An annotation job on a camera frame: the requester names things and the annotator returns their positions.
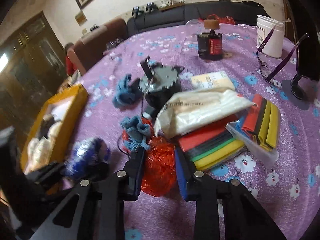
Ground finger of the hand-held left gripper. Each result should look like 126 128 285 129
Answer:
62 161 112 184

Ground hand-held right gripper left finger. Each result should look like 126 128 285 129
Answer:
30 146 145 240

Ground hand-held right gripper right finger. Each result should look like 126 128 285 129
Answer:
174 147 288 240

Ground blue white fuzzy ball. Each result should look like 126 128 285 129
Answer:
64 137 112 178

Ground red plastic bag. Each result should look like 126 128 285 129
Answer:
122 120 178 198

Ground large multicoloured strips pack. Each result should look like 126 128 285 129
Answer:
178 116 247 172

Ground clear bag of white cloths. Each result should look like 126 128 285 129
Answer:
153 88 256 139

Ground yellow cardboard box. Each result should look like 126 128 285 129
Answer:
19 83 89 175

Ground bagged multicoloured strips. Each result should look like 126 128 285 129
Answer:
226 94 280 170

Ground beige tissue packet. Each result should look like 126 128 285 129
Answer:
190 71 236 92

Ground black cylindrical motor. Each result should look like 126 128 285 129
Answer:
131 57 185 110

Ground purple floral tablecloth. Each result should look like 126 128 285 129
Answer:
56 22 320 240

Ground dark wooden cabinet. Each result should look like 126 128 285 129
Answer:
0 11 69 140

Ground dark bottle with wooden cap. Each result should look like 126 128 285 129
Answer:
196 19 224 60

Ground brown armchair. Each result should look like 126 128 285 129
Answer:
66 17 128 77

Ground purple eyeglasses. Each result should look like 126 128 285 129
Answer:
256 19 310 83

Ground black sofa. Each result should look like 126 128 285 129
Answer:
126 1 272 39

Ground white plastic jar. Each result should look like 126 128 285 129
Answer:
256 15 285 58

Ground wooden board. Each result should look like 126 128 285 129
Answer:
160 1 185 11

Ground black mirror on stand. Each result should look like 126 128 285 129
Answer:
281 34 320 110

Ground black cloth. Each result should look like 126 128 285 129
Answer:
241 0 265 8

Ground yellow wall plaque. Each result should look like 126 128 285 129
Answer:
74 10 87 27

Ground red bag with handles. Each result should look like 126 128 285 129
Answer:
199 14 236 25

